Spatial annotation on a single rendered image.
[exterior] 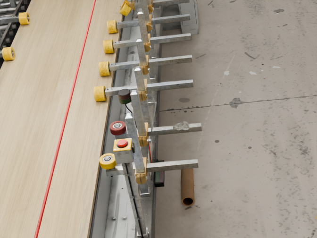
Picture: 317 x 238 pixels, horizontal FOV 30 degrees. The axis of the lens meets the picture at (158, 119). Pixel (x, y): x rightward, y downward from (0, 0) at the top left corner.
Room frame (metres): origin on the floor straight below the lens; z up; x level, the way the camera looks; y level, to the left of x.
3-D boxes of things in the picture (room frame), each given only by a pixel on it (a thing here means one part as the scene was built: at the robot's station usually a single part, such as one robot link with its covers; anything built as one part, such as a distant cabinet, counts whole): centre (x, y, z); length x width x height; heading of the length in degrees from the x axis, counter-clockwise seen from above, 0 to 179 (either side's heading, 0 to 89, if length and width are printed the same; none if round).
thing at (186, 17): (3.36, -0.06, 0.95); 0.50 x 0.04 x 0.04; 83
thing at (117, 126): (2.38, 0.21, 0.85); 0.08 x 0.08 x 0.11
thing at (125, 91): (2.33, 0.14, 1.02); 0.06 x 0.06 x 0.22; 83
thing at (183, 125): (2.34, -0.11, 0.87); 0.09 x 0.07 x 0.02; 83
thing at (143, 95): (2.60, 0.06, 0.95); 0.14 x 0.06 x 0.05; 173
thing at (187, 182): (2.80, -0.11, 0.04); 0.30 x 0.08 x 0.08; 173
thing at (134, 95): (2.33, 0.09, 0.89); 0.04 x 0.04 x 0.48; 83
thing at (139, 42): (2.82, 0.03, 0.89); 0.04 x 0.04 x 0.48; 83
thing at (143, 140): (2.35, 0.09, 0.85); 0.14 x 0.06 x 0.05; 173
